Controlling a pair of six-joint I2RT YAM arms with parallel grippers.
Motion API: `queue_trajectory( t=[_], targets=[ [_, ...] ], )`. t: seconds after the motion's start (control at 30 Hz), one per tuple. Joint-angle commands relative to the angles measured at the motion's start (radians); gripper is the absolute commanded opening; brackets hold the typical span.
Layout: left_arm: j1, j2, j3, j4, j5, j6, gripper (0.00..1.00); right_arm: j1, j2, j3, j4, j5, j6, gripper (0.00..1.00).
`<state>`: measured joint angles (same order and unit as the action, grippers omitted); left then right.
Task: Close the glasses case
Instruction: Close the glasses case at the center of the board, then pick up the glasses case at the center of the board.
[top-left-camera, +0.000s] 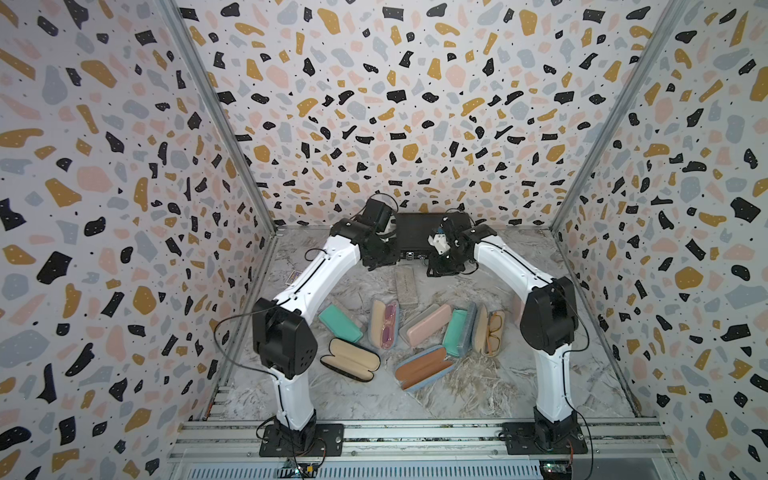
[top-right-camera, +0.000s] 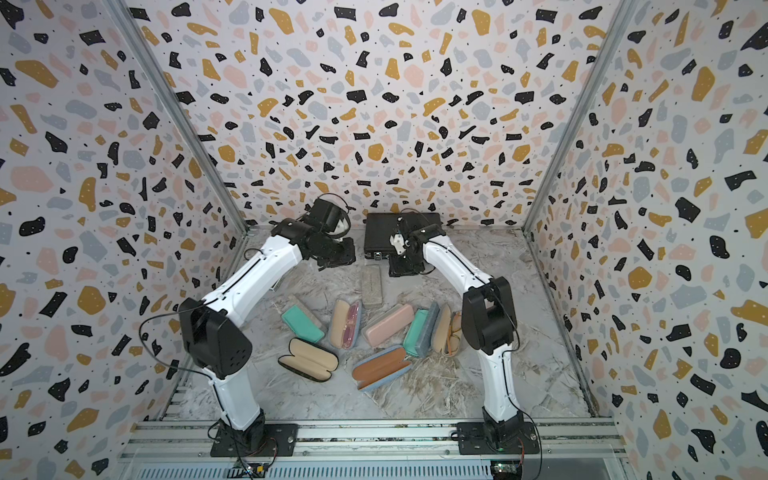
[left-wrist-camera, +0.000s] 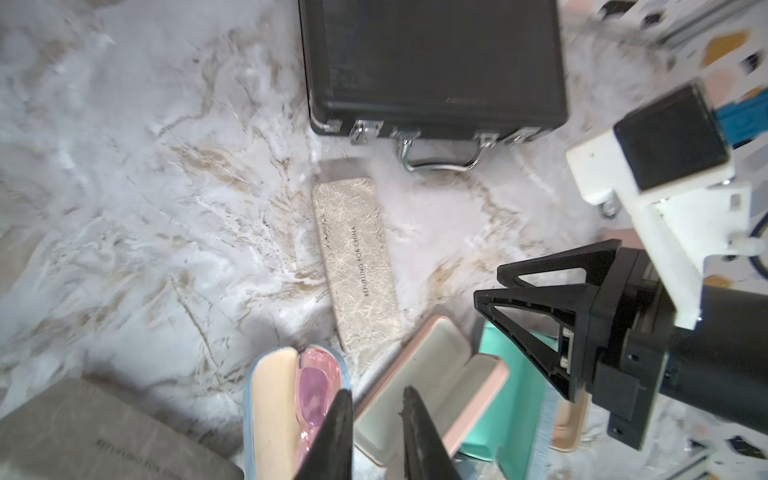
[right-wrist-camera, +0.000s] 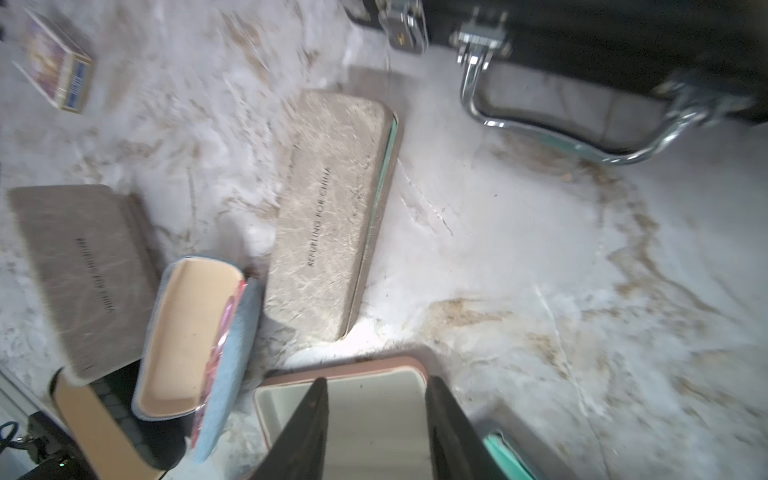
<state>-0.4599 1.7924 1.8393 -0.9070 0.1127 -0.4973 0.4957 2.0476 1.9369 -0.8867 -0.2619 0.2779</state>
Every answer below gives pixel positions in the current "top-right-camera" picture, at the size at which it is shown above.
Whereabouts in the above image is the pink glasses case grey lining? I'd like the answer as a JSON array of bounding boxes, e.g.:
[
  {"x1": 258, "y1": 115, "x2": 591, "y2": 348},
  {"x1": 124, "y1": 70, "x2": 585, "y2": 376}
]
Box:
[{"x1": 363, "y1": 304, "x2": 414, "y2": 348}]

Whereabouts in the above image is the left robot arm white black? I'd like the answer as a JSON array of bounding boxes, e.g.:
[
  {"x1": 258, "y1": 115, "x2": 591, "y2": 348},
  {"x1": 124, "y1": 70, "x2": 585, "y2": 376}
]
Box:
[{"x1": 179, "y1": 212, "x2": 355, "y2": 453}]

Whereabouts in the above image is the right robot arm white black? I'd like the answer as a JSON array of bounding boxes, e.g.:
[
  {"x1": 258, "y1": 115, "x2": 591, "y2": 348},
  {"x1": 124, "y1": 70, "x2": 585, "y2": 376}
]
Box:
[{"x1": 389, "y1": 214, "x2": 525, "y2": 452}]

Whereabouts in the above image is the grey case mint lining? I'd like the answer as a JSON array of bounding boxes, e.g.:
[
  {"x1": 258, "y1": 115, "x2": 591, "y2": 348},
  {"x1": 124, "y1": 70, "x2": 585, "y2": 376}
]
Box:
[{"x1": 403, "y1": 302, "x2": 440, "y2": 358}]

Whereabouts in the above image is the mint green glasses case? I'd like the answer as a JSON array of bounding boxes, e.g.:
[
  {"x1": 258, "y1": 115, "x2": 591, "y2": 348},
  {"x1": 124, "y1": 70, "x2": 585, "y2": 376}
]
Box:
[{"x1": 281, "y1": 305, "x2": 325, "y2": 344}]

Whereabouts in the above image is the black case beige lining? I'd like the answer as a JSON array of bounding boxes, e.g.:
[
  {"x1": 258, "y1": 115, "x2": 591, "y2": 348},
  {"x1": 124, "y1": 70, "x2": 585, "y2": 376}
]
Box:
[{"x1": 278, "y1": 338, "x2": 339, "y2": 383}]

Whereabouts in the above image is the black ribbed briefcase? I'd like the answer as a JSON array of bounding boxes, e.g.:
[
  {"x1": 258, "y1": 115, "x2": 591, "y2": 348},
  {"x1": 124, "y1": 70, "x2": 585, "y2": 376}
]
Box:
[{"x1": 363, "y1": 211, "x2": 442, "y2": 260}]

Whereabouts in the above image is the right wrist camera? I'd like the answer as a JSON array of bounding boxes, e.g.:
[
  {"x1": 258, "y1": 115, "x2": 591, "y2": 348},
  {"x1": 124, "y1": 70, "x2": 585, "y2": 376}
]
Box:
[{"x1": 390, "y1": 233, "x2": 409, "y2": 256}]

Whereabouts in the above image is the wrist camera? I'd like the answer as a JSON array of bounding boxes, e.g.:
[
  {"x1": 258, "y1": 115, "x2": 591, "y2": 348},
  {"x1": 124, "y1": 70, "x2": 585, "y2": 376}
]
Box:
[
  {"x1": 305, "y1": 199, "x2": 351, "y2": 239},
  {"x1": 390, "y1": 233, "x2": 409, "y2": 256}
]

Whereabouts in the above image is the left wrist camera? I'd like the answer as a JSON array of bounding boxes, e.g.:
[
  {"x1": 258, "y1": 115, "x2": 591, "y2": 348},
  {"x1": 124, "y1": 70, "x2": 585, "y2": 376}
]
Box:
[{"x1": 305, "y1": 199, "x2": 351, "y2": 239}]

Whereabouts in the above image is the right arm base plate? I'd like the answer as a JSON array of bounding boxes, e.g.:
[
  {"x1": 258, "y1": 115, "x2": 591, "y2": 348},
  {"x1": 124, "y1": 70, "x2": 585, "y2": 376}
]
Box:
[{"x1": 451, "y1": 422, "x2": 541, "y2": 455}]

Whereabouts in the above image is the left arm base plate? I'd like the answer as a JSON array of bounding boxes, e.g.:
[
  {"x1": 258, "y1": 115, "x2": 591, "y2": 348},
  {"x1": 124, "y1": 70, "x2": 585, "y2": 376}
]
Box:
[{"x1": 210, "y1": 423, "x2": 299, "y2": 458}]

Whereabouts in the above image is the aluminium front rail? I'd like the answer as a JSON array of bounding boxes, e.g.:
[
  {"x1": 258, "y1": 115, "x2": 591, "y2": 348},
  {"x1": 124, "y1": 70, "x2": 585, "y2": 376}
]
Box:
[{"x1": 116, "y1": 418, "x2": 635, "y2": 479}]

